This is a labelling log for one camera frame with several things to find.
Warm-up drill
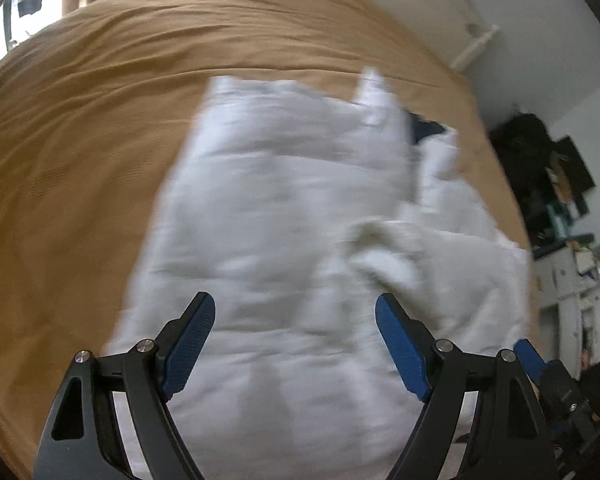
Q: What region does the dark blue cloth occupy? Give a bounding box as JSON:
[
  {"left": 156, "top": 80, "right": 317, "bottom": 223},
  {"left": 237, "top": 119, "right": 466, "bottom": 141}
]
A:
[{"left": 405, "top": 110, "right": 452, "bottom": 145}]

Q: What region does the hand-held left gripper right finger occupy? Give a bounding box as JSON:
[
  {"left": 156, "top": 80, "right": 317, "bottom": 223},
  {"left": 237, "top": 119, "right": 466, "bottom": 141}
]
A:
[{"left": 374, "top": 293, "right": 556, "bottom": 480}]

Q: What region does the tan bed cover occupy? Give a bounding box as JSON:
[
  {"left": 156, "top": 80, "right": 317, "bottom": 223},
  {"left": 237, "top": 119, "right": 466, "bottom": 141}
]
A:
[{"left": 0, "top": 0, "right": 533, "bottom": 480}]

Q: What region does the black wall panel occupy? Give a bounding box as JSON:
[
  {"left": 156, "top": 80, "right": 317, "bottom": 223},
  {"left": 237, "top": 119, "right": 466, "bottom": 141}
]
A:
[{"left": 550, "top": 135, "right": 597, "bottom": 198}]

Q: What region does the white garment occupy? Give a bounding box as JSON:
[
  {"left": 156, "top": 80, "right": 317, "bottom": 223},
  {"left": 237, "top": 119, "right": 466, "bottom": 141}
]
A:
[{"left": 105, "top": 67, "right": 533, "bottom": 480}]

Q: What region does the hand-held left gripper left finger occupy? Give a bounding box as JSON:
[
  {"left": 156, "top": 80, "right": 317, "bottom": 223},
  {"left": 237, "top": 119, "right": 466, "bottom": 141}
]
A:
[{"left": 32, "top": 291, "right": 217, "bottom": 480}]

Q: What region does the white wall pipe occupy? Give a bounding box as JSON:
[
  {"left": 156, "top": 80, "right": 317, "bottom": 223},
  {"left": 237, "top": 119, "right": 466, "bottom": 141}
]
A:
[{"left": 450, "top": 24, "right": 502, "bottom": 73}]

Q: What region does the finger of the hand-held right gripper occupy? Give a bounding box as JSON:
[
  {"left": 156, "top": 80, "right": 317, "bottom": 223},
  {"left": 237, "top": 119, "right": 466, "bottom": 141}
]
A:
[{"left": 512, "top": 339, "right": 549, "bottom": 386}]

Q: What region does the white dresser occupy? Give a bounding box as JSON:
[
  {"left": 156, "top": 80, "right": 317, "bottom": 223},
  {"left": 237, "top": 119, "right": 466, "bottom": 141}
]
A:
[{"left": 532, "top": 237, "right": 600, "bottom": 361}]

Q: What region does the black backpack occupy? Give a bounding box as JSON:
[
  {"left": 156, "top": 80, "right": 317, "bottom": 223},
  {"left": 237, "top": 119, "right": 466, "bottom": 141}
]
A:
[{"left": 489, "top": 112, "right": 557, "bottom": 198}]

